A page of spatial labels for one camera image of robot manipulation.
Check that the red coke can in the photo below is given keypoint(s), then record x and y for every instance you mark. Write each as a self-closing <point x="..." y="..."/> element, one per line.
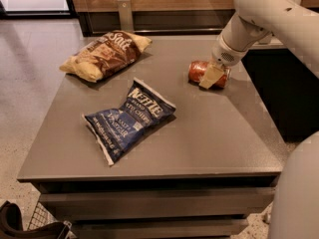
<point x="194" y="71"/>

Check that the blue Kettle chips bag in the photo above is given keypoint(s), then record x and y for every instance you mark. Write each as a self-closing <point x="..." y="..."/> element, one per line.
<point x="117" y="130"/>

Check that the grey cabinet with drawers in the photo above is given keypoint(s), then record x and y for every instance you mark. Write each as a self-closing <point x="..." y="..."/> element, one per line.
<point x="199" y="174"/>

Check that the wire mesh basket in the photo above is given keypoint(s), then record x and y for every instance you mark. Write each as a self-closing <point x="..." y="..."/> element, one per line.
<point x="41" y="217"/>

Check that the dark brown chair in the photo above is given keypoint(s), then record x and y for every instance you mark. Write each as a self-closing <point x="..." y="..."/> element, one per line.
<point x="11" y="226"/>

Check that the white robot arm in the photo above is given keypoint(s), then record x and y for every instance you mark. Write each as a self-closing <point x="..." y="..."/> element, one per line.
<point x="295" y="208"/>

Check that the brown yellow chips bag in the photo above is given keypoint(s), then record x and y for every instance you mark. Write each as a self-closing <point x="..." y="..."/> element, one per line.
<point x="106" y="55"/>

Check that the left metal bracket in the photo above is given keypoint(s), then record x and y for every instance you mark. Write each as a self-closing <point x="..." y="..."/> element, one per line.
<point x="126" y="15"/>

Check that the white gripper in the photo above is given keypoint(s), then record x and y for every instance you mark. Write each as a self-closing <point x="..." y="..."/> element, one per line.
<point x="224" y="57"/>

